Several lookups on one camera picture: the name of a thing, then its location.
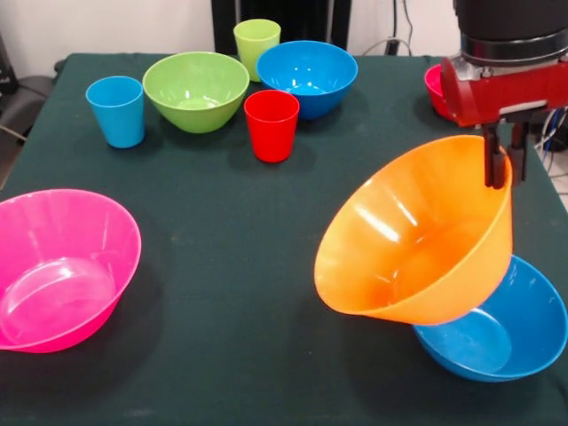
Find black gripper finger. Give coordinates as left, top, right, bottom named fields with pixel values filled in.
left=509, top=120, right=531, bottom=183
left=482, top=123, right=507, bottom=188

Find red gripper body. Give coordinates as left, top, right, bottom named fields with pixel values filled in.
left=439, top=56, right=568, bottom=130

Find orange bowl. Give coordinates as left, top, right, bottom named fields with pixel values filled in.
left=313, top=135, right=515, bottom=327

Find small pink-red bowl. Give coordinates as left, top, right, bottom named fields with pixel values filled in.
left=423, top=64, right=456, bottom=120

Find blue bowl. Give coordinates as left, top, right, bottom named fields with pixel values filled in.
left=256, top=40, right=359, bottom=121
left=412, top=255, right=568, bottom=383

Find red cup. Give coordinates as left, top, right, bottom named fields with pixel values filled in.
left=243, top=89, right=301, bottom=163

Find green cup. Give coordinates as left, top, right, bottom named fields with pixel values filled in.
left=233, top=19, right=282, bottom=83

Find dark green tablecloth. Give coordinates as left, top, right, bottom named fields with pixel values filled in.
left=0, top=51, right=568, bottom=426

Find green bowl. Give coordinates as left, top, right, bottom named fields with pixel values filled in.
left=142, top=51, right=251, bottom=135

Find blue cup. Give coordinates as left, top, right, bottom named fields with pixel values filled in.
left=85, top=75, right=146, bottom=149

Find large pink bowl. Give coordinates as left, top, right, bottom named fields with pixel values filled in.
left=0, top=188, right=143, bottom=355

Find tangled cables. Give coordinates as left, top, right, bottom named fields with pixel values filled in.
left=534, top=108, right=568, bottom=178

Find black wall cable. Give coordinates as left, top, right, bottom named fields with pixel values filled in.
left=385, top=0, right=414, bottom=57

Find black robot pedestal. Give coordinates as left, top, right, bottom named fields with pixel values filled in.
left=211, top=0, right=352, bottom=57

